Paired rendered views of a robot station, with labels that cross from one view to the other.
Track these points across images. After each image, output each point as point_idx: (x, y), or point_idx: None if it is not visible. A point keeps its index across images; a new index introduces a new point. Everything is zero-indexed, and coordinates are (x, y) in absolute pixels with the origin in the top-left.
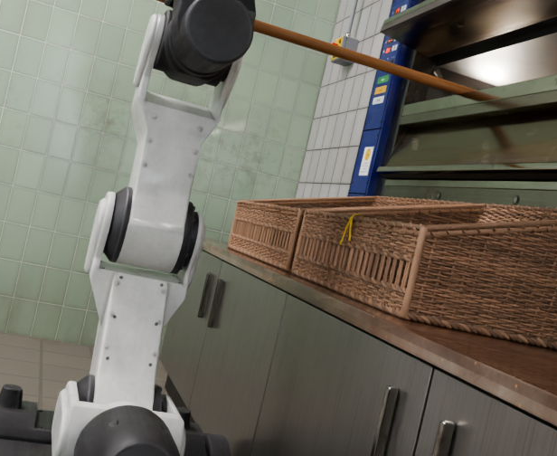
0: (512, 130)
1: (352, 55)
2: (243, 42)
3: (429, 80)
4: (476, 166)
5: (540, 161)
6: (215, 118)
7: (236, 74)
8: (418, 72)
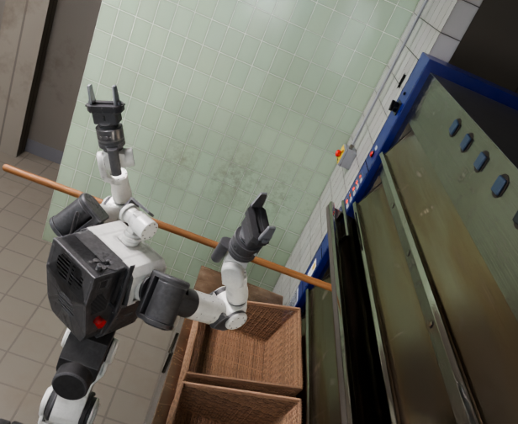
0: (333, 363)
1: (262, 265)
2: (81, 394)
3: (318, 285)
4: (307, 373)
5: (315, 412)
6: (101, 374)
7: (109, 363)
8: (310, 280)
